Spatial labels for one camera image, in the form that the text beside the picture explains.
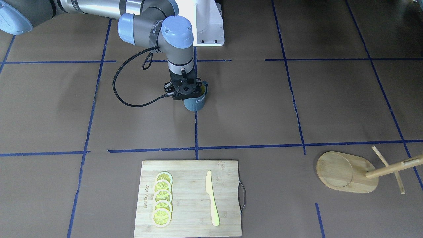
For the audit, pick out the lemon slice four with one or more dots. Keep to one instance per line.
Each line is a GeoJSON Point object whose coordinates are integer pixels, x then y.
{"type": "Point", "coordinates": [165, 204]}

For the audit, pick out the yellow plastic knife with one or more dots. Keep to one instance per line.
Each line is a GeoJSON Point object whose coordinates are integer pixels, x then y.
{"type": "Point", "coordinates": [209, 190]}

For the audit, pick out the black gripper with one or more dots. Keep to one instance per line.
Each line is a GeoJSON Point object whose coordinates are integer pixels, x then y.
{"type": "Point", "coordinates": [168, 87]}

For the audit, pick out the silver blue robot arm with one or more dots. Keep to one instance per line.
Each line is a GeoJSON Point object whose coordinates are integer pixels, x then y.
{"type": "Point", "coordinates": [153, 24]}

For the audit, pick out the dark teal mug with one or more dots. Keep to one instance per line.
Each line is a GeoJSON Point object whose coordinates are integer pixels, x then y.
{"type": "Point", "coordinates": [196, 104]}

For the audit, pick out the wooden cup rack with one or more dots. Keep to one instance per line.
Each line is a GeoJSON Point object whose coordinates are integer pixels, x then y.
{"type": "Point", "coordinates": [350, 173]}

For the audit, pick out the lemon slice two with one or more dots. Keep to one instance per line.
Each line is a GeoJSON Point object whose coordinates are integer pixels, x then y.
{"type": "Point", "coordinates": [162, 184]}

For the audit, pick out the lemon slice five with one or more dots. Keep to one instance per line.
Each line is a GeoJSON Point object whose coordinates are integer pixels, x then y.
{"type": "Point", "coordinates": [161, 217]}

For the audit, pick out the lemon slice three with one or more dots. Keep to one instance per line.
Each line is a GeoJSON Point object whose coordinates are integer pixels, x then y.
{"type": "Point", "coordinates": [163, 194]}

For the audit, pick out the bamboo cutting board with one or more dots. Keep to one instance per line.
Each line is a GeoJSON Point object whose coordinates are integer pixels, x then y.
{"type": "Point", "coordinates": [191, 215]}

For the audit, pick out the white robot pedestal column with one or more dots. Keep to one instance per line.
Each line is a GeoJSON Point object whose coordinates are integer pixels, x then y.
{"type": "Point", "coordinates": [206, 19]}

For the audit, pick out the lemon slice one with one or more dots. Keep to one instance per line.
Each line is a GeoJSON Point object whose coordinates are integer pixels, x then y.
{"type": "Point", "coordinates": [164, 175]}

